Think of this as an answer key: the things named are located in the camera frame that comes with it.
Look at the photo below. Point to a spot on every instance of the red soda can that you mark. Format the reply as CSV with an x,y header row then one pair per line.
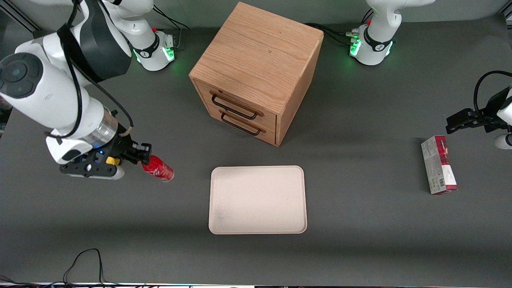
x,y
159,170

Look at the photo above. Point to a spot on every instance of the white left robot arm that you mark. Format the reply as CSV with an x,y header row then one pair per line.
x,y
376,44

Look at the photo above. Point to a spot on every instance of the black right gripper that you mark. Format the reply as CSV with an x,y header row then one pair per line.
x,y
118,146

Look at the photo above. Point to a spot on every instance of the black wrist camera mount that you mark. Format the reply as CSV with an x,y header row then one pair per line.
x,y
90,168

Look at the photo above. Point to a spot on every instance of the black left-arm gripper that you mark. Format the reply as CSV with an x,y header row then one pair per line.
x,y
491,113

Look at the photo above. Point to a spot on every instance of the wooden drawer cabinet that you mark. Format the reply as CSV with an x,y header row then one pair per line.
x,y
260,52

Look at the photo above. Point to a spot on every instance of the white rectangular tray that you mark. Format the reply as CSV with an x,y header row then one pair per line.
x,y
258,200

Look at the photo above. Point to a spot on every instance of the wooden drawer front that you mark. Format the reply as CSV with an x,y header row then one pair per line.
x,y
264,136
240,102

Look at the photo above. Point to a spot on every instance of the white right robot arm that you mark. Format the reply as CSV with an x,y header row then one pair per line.
x,y
44,92

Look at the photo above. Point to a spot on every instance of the red and grey carton box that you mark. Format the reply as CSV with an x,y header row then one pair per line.
x,y
438,164

